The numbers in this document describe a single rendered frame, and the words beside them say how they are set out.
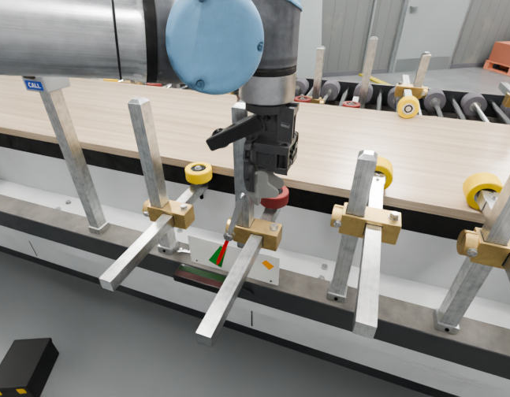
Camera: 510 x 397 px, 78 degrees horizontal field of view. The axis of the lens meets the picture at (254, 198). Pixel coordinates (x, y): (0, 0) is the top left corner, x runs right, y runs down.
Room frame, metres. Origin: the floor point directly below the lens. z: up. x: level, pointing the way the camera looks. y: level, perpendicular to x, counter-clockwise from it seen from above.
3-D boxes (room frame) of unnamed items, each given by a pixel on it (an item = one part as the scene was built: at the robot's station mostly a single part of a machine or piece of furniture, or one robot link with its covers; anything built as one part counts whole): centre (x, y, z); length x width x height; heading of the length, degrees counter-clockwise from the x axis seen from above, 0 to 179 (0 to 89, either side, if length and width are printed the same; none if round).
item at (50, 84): (0.79, 0.50, 1.18); 0.07 x 0.07 x 0.08; 70
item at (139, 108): (0.70, 0.26, 0.91); 0.03 x 0.03 x 0.48; 70
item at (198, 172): (0.83, 0.17, 0.85); 0.08 x 0.08 x 0.11
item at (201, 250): (0.60, 0.06, 0.75); 0.26 x 0.01 x 0.10; 70
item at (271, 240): (0.61, 0.00, 0.84); 0.13 x 0.06 x 0.05; 70
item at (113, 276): (0.64, 0.24, 0.84); 0.43 x 0.03 x 0.04; 160
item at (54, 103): (0.79, 0.50, 0.92); 0.05 x 0.04 x 0.45; 70
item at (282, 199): (0.71, -0.05, 0.85); 0.08 x 0.08 x 0.11
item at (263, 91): (0.52, -0.02, 1.23); 0.10 x 0.09 x 0.05; 160
